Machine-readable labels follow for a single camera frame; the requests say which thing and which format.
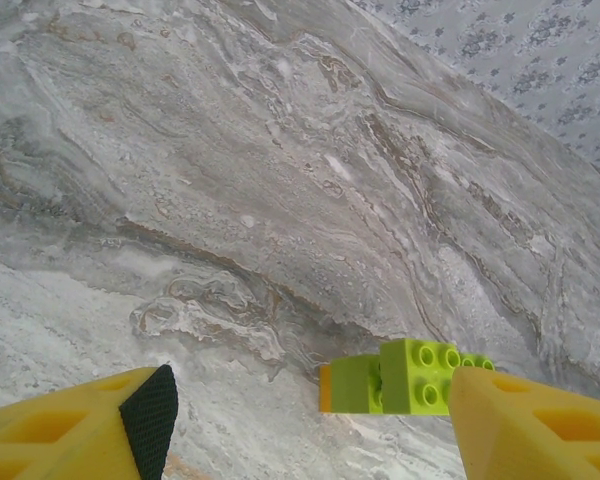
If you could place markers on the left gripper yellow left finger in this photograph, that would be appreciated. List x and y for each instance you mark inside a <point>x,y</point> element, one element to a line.
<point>55,440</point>

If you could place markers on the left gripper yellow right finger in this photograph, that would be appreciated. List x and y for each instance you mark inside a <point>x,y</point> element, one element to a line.
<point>530,440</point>

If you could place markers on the long green lego brick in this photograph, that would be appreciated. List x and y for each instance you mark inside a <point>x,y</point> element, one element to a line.
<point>405,380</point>
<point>477,361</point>
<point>352,385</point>

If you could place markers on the orange lego brick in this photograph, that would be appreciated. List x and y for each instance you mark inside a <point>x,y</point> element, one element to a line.
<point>325,390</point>

